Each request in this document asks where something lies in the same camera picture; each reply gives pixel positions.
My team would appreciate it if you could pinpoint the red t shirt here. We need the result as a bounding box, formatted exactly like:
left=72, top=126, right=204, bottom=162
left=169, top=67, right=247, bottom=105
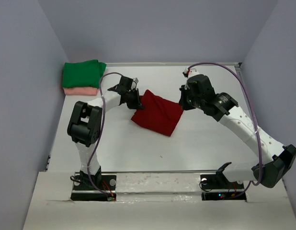
left=131, top=90, right=183, bottom=137

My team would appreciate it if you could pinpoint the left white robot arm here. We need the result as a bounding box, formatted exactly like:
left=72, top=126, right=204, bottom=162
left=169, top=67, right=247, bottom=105
left=67, top=74, right=144, bottom=190

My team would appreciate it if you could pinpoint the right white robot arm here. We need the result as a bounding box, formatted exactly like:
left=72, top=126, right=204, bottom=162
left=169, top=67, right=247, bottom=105
left=179, top=69, right=296, bottom=188

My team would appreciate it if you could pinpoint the folded pink t shirt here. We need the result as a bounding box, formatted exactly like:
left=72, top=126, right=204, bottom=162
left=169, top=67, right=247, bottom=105
left=63, top=87, right=99, bottom=96

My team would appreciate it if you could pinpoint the folded green t shirt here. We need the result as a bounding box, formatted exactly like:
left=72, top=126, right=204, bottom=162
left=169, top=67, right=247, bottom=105
left=62, top=59, right=107, bottom=88

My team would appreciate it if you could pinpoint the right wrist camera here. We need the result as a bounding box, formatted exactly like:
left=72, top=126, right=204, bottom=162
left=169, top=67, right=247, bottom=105
left=182, top=68, right=199, bottom=78

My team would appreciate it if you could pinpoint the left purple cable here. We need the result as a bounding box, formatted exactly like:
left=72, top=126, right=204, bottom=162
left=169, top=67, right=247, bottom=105
left=87, top=72, right=139, bottom=199

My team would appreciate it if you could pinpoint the purple cable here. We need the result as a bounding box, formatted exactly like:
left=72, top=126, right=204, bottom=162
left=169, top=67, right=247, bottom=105
left=182, top=62, right=262, bottom=198
left=87, top=72, right=139, bottom=199

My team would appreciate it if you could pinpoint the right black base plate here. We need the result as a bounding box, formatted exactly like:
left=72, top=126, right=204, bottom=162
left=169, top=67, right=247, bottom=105
left=199, top=174, right=247, bottom=201

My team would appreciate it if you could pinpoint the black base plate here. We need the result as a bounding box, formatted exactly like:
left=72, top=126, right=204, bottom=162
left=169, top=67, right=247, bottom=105
left=70, top=173, right=116, bottom=202
left=199, top=174, right=247, bottom=201

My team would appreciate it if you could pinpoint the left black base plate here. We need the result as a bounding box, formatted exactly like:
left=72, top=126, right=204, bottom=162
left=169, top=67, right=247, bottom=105
left=70, top=173, right=116, bottom=202

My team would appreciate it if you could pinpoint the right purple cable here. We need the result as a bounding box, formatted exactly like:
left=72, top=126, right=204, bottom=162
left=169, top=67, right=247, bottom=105
left=182, top=62, right=262, bottom=198

